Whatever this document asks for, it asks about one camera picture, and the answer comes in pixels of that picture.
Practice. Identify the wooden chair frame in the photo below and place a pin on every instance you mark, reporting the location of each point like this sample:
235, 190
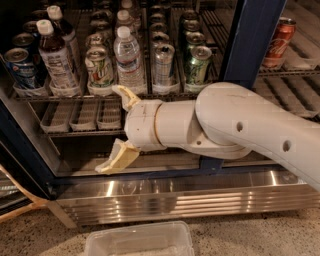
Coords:
14, 199

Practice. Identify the front green white soda can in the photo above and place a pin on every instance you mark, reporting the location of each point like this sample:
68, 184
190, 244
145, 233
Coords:
99, 67

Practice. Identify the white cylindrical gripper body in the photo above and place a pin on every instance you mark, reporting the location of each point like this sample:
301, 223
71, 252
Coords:
141, 126

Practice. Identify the wire fridge shelf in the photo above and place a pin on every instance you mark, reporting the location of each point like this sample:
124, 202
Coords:
83, 131
301, 58

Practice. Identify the lower wire fridge shelf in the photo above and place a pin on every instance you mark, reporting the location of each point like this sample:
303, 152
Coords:
83, 131

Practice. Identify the brown tea bottle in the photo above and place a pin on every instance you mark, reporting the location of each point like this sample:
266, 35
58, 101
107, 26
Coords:
66, 30
56, 57

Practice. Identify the front blue pepsi can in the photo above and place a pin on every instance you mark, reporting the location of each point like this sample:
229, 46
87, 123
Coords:
22, 68

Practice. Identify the top wire fridge shelf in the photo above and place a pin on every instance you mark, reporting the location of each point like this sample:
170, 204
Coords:
301, 58

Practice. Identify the blue pepsi can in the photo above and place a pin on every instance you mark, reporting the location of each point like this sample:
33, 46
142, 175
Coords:
28, 41
22, 68

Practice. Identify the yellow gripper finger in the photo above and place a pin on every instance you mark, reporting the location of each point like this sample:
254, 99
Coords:
123, 153
128, 97

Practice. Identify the clear plastic bin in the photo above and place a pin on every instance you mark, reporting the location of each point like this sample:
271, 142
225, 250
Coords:
171, 238

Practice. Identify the steel fridge base grille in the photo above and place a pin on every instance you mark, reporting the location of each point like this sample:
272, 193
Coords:
132, 200

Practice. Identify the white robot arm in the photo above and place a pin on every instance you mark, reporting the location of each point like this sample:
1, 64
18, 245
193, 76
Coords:
285, 138

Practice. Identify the blue fridge door frame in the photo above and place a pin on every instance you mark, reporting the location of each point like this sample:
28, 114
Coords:
246, 43

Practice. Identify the front silver slim can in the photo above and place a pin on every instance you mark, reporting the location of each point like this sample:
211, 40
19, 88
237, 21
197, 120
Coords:
164, 56

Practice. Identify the front clear water bottle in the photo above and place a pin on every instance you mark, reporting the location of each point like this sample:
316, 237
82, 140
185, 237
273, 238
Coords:
129, 61

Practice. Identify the red cola can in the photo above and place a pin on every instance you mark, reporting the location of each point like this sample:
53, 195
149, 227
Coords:
282, 36

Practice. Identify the clear water bottle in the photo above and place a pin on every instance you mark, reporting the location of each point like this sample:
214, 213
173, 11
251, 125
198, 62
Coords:
125, 19
129, 61

